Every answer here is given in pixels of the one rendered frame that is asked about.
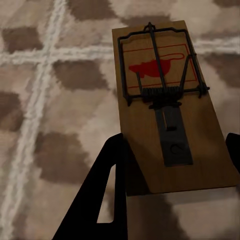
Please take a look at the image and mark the mousetrap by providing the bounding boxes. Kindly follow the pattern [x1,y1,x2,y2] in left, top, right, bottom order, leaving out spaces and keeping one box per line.
[112,20,240,197]

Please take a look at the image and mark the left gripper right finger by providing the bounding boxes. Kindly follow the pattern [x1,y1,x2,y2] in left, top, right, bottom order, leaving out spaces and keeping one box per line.
[225,133,240,173]

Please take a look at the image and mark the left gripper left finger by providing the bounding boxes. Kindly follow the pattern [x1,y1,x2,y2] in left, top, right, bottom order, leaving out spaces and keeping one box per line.
[52,133,128,240]

